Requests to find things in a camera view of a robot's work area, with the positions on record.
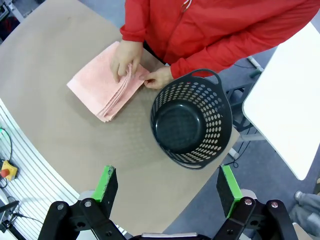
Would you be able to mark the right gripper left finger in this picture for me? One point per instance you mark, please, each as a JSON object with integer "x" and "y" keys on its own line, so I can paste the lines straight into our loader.
{"x": 105, "y": 190}

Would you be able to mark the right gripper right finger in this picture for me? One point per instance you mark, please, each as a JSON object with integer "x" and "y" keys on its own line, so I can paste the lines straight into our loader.
{"x": 228, "y": 190}

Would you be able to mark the pink towel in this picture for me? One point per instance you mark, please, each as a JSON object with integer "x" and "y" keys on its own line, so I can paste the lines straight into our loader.
{"x": 95, "y": 80}

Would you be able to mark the person's left forearm red sleeve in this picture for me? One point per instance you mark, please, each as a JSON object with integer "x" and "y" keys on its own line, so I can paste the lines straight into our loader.
{"x": 225, "y": 52}

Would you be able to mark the person's right forearm red sleeve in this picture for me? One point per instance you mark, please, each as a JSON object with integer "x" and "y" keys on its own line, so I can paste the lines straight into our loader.
{"x": 135, "y": 27}

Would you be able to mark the person's left hand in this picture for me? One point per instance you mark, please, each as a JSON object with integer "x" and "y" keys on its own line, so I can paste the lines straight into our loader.
{"x": 160, "y": 78}

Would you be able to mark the person's right hand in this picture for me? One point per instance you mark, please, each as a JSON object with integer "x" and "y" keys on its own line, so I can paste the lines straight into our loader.
{"x": 126, "y": 55}

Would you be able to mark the grey trousered leg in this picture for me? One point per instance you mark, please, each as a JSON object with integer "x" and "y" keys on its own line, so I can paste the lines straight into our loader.
{"x": 306, "y": 210}

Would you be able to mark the dark perforated plastic basket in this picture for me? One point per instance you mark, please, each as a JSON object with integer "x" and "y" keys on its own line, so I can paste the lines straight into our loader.
{"x": 175, "y": 127}

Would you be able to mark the large white table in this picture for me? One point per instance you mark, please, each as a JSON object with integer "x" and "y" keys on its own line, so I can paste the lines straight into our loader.
{"x": 287, "y": 112}

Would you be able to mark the yellow emergency stop button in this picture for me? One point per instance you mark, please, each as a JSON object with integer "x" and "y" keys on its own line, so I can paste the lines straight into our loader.
{"x": 8, "y": 169}

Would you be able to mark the person in red jacket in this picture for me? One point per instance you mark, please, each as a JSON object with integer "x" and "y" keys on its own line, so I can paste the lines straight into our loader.
{"x": 195, "y": 25}

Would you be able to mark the aluminium profile frame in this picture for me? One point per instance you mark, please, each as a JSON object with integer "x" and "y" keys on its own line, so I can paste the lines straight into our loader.
{"x": 37, "y": 175}

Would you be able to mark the black bracket device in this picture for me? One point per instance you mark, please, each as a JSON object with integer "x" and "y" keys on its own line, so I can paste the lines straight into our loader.
{"x": 7, "y": 212}

